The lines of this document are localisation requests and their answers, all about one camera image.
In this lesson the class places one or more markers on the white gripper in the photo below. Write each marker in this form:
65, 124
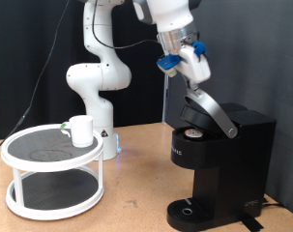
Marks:
196, 67

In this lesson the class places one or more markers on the black Keurig coffee machine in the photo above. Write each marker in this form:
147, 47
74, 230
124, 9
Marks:
229, 167

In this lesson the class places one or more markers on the white mug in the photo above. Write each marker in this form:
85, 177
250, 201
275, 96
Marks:
81, 132

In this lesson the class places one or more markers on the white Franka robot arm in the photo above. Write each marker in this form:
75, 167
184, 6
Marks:
97, 77

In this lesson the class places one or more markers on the grey backdrop panel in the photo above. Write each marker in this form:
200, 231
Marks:
249, 38

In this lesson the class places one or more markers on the black tape strip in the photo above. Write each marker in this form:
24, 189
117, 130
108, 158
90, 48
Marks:
250, 223

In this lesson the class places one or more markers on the white two tier turntable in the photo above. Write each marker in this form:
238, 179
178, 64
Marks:
52, 193

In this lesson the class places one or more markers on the black curtain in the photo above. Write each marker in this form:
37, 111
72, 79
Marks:
4, 48

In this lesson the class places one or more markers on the wrist camera on blue mount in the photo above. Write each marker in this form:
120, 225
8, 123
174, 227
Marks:
168, 63

